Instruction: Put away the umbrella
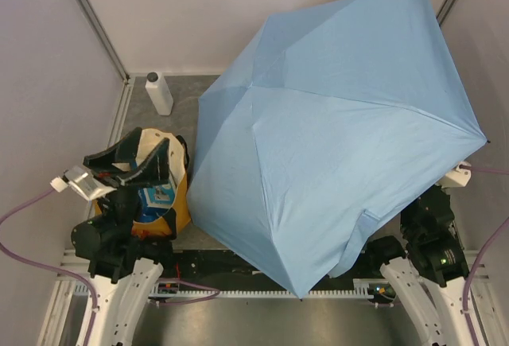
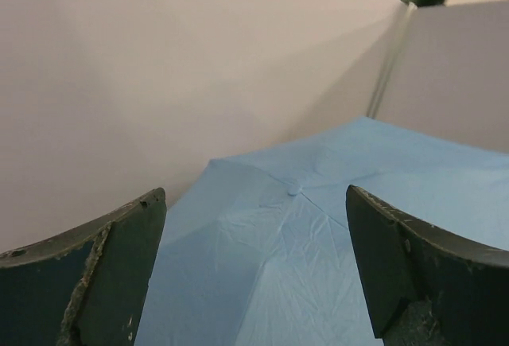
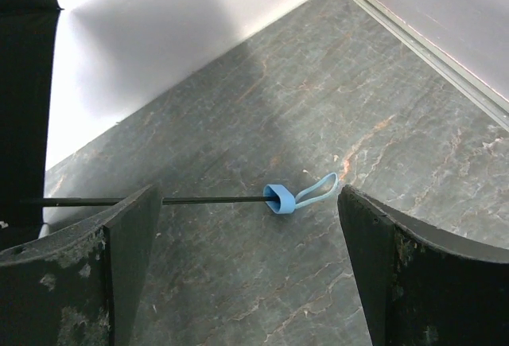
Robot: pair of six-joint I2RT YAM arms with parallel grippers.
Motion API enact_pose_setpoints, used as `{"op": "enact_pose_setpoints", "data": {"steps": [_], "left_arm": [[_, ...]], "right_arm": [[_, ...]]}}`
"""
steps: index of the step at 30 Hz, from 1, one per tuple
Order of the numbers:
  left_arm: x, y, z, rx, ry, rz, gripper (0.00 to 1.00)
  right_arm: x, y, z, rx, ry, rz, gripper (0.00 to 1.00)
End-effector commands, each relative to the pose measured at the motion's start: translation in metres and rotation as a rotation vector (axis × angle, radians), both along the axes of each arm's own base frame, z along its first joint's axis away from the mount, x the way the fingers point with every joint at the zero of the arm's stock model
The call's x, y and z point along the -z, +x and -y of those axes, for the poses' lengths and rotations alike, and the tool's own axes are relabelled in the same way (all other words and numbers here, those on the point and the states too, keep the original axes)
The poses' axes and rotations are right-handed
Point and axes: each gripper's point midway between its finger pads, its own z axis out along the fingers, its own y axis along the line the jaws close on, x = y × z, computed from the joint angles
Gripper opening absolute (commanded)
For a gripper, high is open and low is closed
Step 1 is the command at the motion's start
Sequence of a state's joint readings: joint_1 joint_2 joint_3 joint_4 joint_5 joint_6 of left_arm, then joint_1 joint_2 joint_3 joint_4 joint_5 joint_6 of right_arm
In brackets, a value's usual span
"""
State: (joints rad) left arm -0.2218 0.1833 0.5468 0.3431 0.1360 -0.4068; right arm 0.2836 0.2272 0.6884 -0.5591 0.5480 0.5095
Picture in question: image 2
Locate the light blue folding umbrella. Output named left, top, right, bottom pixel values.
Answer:
left=135, top=118, right=508, bottom=346

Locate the aluminium corner post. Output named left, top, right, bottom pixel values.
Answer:
left=366, top=2, right=417, bottom=119

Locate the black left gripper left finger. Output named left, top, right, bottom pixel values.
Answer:
left=1, top=188, right=166, bottom=346

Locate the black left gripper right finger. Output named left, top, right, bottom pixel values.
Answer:
left=346, top=185, right=508, bottom=345

